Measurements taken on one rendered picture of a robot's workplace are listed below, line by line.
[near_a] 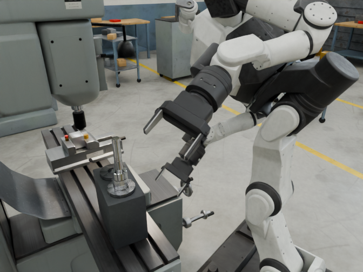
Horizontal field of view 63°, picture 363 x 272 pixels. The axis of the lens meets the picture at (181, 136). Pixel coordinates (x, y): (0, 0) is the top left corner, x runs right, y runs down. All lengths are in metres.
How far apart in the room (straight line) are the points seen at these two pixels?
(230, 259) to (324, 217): 1.45
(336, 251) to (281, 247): 1.29
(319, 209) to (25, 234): 2.26
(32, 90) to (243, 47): 0.72
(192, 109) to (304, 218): 2.20
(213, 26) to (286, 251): 0.90
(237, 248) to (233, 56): 1.08
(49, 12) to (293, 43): 0.73
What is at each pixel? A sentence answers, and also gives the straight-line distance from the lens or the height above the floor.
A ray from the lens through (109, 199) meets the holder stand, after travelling 0.96.
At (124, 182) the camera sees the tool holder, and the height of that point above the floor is 1.19.
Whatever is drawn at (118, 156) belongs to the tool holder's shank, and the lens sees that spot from 0.91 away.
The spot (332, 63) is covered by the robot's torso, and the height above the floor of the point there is 1.55.
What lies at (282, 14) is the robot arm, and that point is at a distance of 0.88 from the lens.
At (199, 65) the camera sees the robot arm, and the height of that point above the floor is 1.57.
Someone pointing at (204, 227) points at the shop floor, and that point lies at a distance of 2.48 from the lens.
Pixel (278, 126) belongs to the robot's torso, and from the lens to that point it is 0.98.
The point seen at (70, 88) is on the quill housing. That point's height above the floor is 1.40.
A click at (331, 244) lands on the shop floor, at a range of 2.61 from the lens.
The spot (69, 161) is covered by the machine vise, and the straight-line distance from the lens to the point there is 1.48.
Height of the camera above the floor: 1.75
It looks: 28 degrees down
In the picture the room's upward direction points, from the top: straight up
